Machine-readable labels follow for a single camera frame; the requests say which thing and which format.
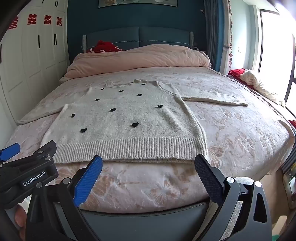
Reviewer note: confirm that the white wardrobe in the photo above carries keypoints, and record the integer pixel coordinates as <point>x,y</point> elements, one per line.
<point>30,69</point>

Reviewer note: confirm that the blue upholstered headboard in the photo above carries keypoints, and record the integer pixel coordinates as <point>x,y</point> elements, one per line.
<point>150,36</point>

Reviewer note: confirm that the blue grey curtain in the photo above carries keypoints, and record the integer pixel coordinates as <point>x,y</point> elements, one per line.
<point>215,30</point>

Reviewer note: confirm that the window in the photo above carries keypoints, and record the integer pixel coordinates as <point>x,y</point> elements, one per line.
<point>277,58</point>

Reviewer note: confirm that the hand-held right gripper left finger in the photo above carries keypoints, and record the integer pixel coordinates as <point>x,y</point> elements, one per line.
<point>89,178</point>

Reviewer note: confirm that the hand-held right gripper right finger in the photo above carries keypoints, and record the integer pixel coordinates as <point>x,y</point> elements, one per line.
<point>208,178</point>

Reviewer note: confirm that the grey bed frame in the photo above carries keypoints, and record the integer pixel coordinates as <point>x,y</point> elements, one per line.
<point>148,226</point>

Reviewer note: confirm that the red cloth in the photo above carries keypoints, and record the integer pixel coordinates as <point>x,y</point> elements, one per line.
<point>103,47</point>

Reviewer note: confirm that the person's left hand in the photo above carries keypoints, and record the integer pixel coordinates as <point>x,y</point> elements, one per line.
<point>20,220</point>

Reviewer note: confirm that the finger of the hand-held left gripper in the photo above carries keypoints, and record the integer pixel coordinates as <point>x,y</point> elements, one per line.
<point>9,151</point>
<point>45,149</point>

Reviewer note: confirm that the pink duvet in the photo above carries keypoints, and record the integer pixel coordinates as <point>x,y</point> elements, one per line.
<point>138,58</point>

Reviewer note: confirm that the white crumpled blanket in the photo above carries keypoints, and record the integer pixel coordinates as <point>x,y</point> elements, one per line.
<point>261,87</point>

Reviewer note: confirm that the pink floral bed blanket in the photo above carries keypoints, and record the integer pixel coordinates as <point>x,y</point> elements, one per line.
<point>235,139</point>

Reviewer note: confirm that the red cushion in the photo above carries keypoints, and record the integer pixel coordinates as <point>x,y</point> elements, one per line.
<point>237,73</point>

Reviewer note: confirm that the framed wall picture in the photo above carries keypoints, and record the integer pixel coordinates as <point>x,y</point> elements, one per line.
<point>136,2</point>

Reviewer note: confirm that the red paper decal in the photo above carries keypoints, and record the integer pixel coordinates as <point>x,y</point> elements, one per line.
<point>47,20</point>
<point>12,23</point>
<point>59,21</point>
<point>31,19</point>

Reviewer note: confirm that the cream knit sweater black hearts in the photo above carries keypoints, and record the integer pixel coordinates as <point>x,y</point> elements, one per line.
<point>129,120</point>

